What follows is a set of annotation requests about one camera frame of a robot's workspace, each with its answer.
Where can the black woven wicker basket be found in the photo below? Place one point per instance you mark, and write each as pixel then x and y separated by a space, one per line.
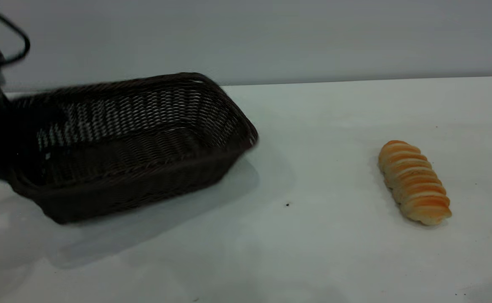
pixel 144 168

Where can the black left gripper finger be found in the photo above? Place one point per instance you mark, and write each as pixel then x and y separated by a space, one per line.
pixel 39 118

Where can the ridged golden bread loaf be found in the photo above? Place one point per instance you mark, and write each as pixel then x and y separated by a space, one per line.
pixel 414 182

